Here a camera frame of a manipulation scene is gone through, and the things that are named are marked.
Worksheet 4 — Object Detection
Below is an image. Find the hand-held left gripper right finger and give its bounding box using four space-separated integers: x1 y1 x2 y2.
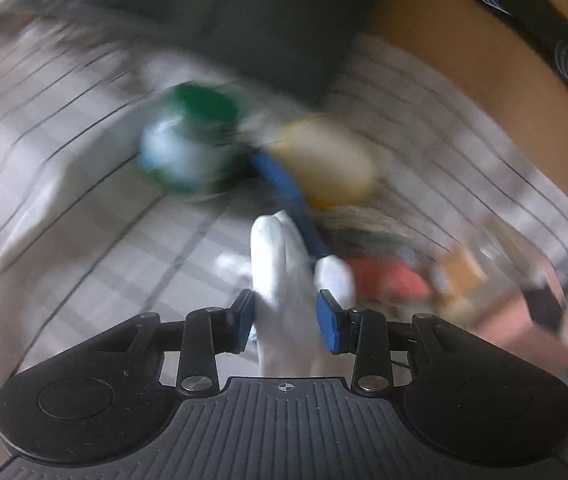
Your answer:
315 289 452 396

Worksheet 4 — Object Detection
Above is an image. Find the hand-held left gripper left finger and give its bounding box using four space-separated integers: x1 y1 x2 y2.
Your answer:
124 289 255 396

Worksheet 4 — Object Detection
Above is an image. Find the white sock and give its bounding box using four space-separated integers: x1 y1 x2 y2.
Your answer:
250 210 357 378

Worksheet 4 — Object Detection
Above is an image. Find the coral cloth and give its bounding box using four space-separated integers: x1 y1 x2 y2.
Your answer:
346 255 434 301

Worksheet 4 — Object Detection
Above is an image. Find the grey blue cloth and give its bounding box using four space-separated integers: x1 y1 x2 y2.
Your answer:
321 205 425 266

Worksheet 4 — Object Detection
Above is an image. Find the yellow cloth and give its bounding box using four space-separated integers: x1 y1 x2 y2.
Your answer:
269 115 382 211

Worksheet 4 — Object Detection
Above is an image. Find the pink cardboard box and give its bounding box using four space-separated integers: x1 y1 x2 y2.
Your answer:
444 260 568 376

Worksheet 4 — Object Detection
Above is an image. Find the brown cloth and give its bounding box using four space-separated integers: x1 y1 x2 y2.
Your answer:
436 249 489 293

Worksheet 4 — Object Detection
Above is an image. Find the white grid tablecloth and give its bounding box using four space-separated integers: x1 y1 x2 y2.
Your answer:
0 10 568 480

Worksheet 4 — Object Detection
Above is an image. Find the green lid jar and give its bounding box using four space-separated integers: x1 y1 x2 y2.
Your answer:
139 82 245 196

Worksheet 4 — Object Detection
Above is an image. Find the black sock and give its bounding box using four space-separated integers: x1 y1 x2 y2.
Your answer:
524 280 564 333

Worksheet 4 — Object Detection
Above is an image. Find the dark monitor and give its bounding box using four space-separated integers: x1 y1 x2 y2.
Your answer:
79 0 399 106

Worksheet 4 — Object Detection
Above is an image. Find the black printed strap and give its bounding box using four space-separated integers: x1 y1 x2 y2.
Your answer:
434 0 568 126

